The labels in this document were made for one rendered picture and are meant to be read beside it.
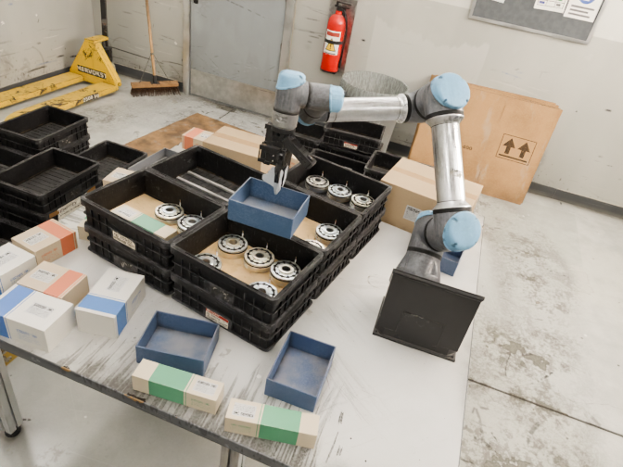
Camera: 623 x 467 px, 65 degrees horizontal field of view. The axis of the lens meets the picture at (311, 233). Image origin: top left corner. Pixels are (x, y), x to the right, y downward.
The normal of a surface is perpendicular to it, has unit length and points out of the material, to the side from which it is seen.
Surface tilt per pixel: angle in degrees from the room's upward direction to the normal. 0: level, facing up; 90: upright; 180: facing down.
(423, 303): 90
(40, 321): 0
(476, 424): 0
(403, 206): 90
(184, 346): 0
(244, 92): 90
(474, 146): 76
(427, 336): 90
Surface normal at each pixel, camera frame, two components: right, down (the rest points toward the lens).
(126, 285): 0.15, -0.81
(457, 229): 0.31, 0.08
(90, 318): -0.16, 0.55
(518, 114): -0.30, 0.37
